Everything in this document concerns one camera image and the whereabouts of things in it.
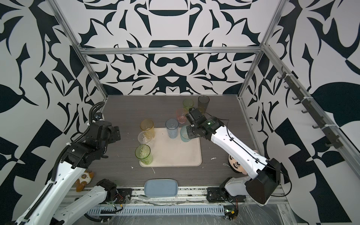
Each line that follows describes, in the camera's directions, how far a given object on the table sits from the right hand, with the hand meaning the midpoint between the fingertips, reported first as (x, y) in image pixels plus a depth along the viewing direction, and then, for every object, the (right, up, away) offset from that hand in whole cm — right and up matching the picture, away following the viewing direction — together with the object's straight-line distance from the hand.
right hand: (192, 128), depth 78 cm
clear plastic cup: (-29, -7, +10) cm, 31 cm away
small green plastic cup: (0, +16, +34) cm, 37 cm away
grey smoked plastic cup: (+9, +15, +21) cm, 28 cm away
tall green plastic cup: (-30, -16, +10) cm, 35 cm away
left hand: (-44, +1, -8) cm, 45 cm away
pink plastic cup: (-6, +6, +27) cm, 28 cm away
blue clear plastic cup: (-12, 0, +17) cm, 20 cm away
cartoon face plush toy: (+24, -20, 0) cm, 31 cm away
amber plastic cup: (-27, +1, +9) cm, 28 cm away
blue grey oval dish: (-17, -31, -4) cm, 35 cm away
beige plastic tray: (-14, -17, +11) cm, 25 cm away
